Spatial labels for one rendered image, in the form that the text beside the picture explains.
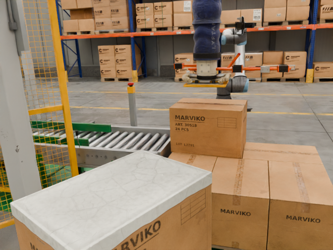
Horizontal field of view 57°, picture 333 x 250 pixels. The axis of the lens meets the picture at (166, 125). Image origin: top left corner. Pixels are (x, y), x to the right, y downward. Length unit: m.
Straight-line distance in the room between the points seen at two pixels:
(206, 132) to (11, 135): 1.43
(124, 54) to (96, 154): 8.05
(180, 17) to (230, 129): 7.73
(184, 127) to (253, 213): 0.92
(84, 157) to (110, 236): 2.00
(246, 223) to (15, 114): 1.62
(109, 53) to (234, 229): 9.26
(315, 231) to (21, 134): 1.94
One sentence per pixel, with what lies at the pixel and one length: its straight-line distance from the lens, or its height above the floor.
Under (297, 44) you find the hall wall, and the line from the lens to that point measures 11.08.
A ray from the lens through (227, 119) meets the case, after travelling 2.47.
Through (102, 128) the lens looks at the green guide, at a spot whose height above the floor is 0.60.
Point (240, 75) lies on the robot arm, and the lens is 3.43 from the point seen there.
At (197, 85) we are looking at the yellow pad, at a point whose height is 1.13.
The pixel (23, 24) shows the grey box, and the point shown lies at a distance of 2.17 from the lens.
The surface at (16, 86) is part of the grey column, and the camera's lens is 2.15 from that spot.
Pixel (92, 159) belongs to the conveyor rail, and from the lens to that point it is 2.83.
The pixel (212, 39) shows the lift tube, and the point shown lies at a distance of 2.53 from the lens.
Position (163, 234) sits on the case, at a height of 0.90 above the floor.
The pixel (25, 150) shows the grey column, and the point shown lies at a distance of 2.23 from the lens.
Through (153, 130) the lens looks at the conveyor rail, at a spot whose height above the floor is 0.57.
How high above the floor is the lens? 1.54
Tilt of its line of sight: 17 degrees down
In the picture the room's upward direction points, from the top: 2 degrees counter-clockwise
